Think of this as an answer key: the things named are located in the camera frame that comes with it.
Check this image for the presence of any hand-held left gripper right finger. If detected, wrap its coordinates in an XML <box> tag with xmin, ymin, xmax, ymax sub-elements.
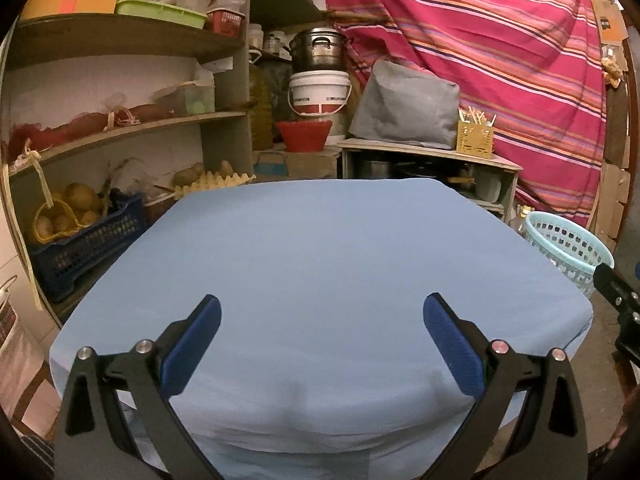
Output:
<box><xmin>422</xmin><ymin>292</ymin><xmax>590</xmax><ymax>480</ymax></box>

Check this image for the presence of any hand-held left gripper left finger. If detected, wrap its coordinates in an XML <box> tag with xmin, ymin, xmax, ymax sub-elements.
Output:
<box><xmin>52</xmin><ymin>294</ymin><xmax>223</xmax><ymax>480</ymax></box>

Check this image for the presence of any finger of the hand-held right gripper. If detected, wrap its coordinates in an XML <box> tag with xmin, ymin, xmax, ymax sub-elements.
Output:
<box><xmin>593</xmin><ymin>262</ymin><xmax>640</xmax><ymax>328</ymax></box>

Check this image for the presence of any light blue plastic basket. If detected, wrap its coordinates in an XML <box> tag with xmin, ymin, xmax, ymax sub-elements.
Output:
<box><xmin>522</xmin><ymin>211</ymin><xmax>615</xmax><ymax>291</ymax></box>

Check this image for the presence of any stack of cardboard pieces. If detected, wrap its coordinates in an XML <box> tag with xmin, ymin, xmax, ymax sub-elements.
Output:
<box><xmin>595</xmin><ymin>160</ymin><xmax>632</xmax><ymax>256</ymax></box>

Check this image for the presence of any yellow label oil bottle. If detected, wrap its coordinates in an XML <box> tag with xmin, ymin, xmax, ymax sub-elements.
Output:
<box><xmin>515</xmin><ymin>205</ymin><xmax>536</xmax><ymax>236</ymax></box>

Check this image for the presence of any dark blue plastic crate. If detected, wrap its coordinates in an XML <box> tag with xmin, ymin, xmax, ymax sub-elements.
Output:
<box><xmin>27</xmin><ymin>190</ymin><xmax>148</xmax><ymax>303</ymax></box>

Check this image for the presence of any blue tablecloth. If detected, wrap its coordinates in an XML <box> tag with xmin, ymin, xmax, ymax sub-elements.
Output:
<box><xmin>50</xmin><ymin>177</ymin><xmax>595</xmax><ymax>480</ymax></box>

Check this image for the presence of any yellow egg tray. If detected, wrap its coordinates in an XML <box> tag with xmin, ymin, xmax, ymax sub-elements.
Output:
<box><xmin>174</xmin><ymin>172</ymin><xmax>257</xmax><ymax>197</ymax></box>

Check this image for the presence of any large potato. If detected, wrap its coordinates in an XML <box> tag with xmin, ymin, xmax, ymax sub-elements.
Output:
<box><xmin>173</xmin><ymin>164</ymin><xmax>206</xmax><ymax>187</ymax></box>

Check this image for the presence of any dark frying pan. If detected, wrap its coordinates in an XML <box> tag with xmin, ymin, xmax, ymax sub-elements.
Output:
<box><xmin>395</xmin><ymin>161</ymin><xmax>451</xmax><ymax>181</ymax></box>

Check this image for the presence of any yellow mesh bag of potatoes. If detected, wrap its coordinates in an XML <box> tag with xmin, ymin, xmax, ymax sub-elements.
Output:
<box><xmin>32</xmin><ymin>183</ymin><xmax>103</xmax><ymax>246</ymax></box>

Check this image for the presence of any small steel pot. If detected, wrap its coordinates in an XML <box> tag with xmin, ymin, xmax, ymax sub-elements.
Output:
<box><xmin>357</xmin><ymin>160</ymin><xmax>392</xmax><ymax>179</ymax></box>

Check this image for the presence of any low wooden cabinet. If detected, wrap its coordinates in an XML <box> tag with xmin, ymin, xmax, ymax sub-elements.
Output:
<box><xmin>337</xmin><ymin>138</ymin><xmax>523</xmax><ymax>223</ymax></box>

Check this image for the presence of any yellow perforated utensil holder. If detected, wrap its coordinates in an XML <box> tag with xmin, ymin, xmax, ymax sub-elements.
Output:
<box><xmin>456</xmin><ymin>121</ymin><xmax>496</xmax><ymax>158</ymax></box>

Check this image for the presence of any bundle of wooden utensils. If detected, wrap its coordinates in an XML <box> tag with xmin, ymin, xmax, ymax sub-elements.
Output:
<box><xmin>459</xmin><ymin>105</ymin><xmax>498</xmax><ymax>127</ymax></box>

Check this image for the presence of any red woven bowl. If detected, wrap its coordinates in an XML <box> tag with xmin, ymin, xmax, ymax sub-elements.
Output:
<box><xmin>275</xmin><ymin>120</ymin><xmax>333</xmax><ymax>153</ymax></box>

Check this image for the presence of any clear plastic container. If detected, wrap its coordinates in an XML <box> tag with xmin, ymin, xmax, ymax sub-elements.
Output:
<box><xmin>155</xmin><ymin>82</ymin><xmax>216</xmax><ymax>116</ymax></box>

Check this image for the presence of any grey fabric bag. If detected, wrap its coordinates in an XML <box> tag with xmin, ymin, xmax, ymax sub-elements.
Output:
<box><xmin>348</xmin><ymin>59</ymin><xmax>461</xmax><ymax>150</ymax></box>

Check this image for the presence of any red mesh bag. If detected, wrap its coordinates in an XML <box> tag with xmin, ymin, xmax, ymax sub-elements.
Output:
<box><xmin>7</xmin><ymin>104</ymin><xmax>173</xmax><ymax>151</ymax></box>

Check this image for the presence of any large cooking oil jug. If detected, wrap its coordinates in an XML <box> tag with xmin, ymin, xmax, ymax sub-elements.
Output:
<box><xmin>248</xmin><ymin>50</ymin><xmax>275</xmax><ymax>151</ymax></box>

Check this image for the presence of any red striped cloth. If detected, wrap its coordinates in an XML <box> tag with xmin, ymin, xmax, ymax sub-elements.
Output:
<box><xmin>320</xmin><ymin>0</ymin><xmax>608</xmax><ymax>228</ymax></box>

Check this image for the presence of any flattened cardboard box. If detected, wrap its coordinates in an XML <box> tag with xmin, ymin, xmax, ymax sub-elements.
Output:
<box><xmin>587</xmin><ymin>0</ymin><xmax>631</xmax><ymax>43</ymax></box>

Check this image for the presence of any white plastic bucket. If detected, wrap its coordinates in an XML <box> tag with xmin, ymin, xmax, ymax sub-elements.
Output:
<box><xmin>288</xmin><ymin>71</ymin><xmax>352</xmax><ymax>117</ymax></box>

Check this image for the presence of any wooden shelf unit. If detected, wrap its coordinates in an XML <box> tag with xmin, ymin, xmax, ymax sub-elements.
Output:
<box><xmin>0</xmin><ymin>0</ymin><xmax>331</xmax><ymax>321</ymax></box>

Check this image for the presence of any steel cooking pot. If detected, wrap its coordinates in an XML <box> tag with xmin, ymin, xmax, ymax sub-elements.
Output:
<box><xmin>287</xmin><ymin>29</ymin><xmax>351</xmax><ymax>73</ymax></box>

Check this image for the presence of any small red basket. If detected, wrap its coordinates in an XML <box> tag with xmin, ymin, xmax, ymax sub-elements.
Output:
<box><xmin>206</xmin><ymin>7</ymin><xmax>247</xmax><ymax>38</ymax></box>

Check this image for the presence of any green plastic tray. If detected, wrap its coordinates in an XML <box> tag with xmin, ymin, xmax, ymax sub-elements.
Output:
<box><xmin>115</xmin><ymin>0</ymin><xmax>208</xmax><ymax>30</ymax></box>

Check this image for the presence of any yellow box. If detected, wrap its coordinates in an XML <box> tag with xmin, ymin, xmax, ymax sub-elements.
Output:
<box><xmin>20</xmin><ymin>0</ymin><xmax>119</xmax><ymax>22</ymax></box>

